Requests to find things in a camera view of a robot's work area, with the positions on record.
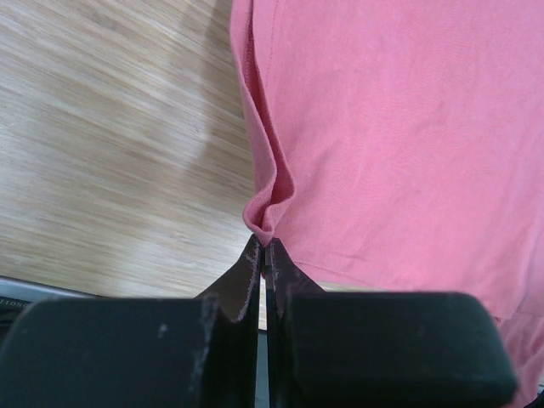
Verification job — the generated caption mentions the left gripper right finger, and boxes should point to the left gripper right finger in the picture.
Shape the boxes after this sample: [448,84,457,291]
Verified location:
[263,239,518,407]

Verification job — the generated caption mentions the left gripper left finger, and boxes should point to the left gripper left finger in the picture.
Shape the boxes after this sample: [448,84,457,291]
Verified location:
[1,238,262,407]

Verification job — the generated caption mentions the dusty pink t shirt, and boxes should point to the dusty pink t shirt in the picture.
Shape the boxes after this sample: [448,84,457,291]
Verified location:
[229,1,543,407]

